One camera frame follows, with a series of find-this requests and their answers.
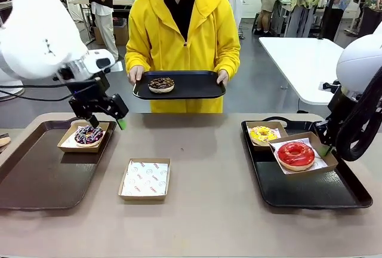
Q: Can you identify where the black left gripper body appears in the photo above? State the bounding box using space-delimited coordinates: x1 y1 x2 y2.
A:
66 76 113 116

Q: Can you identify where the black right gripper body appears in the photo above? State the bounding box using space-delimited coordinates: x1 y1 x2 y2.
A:
313 118 341 150

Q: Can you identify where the kraft cardboard donut box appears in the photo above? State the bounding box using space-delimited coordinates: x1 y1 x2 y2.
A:
56 121 110 154
247 120 289 152
267 131 339 176
118 158 171 201

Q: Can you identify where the purple sprinkled donut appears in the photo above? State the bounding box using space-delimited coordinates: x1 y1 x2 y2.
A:
73 125 104 148

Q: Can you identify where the chocolate sprinkled donut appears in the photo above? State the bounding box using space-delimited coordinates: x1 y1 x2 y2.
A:
148 76 175 94

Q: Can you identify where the red glazed donut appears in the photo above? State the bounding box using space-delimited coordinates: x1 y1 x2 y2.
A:
276 141 316 171

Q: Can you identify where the yellow sprinkled donut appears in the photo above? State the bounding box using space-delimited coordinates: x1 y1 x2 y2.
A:
249 125 278 147

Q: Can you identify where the small black carrying tray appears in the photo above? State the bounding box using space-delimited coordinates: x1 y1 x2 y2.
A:
132 70 227 101

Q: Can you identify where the person's left forearm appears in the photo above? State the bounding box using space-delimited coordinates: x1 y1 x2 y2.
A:
214 39 241 75

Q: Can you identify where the person's right forearm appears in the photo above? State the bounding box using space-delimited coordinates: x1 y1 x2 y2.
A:
124 38 150 72

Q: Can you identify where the black plastic serving tray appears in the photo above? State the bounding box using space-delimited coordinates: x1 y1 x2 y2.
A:
241 116 374 210

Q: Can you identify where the dark brown serving tray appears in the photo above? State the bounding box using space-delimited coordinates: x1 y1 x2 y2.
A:
0 116 118 213

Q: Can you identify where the person's right hand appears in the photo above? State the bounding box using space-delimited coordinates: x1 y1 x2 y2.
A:
127 64 145 86

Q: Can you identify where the person's left hand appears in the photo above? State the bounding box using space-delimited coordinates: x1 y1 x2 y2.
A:
216 69 230 86

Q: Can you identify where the brown cardboard carton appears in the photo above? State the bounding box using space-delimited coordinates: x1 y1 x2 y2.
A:
94 19 129 47

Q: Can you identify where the white table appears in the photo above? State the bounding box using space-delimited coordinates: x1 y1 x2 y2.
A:
258 36 347 106

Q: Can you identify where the person in yellow hoodie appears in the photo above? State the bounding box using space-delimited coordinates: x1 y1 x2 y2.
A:
124 0 241 114

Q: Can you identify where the person in blue floral shirt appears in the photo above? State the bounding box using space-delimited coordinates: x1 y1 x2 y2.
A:
321 0 363 41

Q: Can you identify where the person in dark printed shirt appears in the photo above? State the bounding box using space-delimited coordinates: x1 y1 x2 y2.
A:
356 0 382 36

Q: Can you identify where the thick black cable conduit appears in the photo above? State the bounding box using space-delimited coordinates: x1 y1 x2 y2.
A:
340 66 382 162

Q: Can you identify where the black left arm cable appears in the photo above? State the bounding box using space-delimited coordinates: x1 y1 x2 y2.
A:
0 83 75 102

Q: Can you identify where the white cylindrical pedestal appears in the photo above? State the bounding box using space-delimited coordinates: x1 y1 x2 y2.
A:
0 72 25 101

